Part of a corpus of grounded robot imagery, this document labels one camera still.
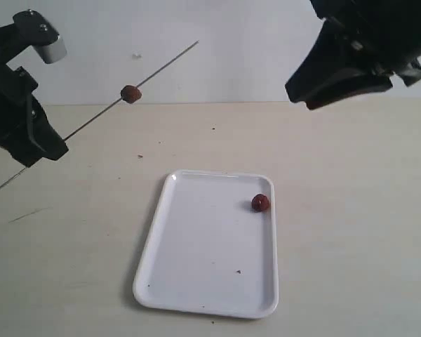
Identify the thin metal skewer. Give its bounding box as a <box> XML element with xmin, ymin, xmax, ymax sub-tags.
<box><xmin>0</xmin><ymin>40</ymin><xmax>200</xmax><ymax>190</ymax></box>

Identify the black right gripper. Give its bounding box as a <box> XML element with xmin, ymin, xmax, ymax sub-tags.
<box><xmin>285</xmin><ymin>1</ymin><xmax>421</xmax><ymax>110</ymax></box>

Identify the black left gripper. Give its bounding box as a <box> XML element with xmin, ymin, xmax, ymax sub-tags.
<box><xmin>0</xmin><ymin>65</ymin><xmax>69</xmax><ymax>167</ymax></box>

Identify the red date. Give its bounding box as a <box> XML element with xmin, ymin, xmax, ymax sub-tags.
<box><xmin>120</xmin><ymin>85</ymin><xmax>142</xmax><ymax>104</ymax></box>
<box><xmin>251</xmin><ymin>194</ymin><xmax>271</xmax><ymax>212</ymax></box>

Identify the white plastic tray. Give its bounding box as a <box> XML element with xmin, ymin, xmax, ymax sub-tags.
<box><xmin>133</xmin><ymin>169</ymin><xmax>279</xmax><ymax>319</ymax></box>

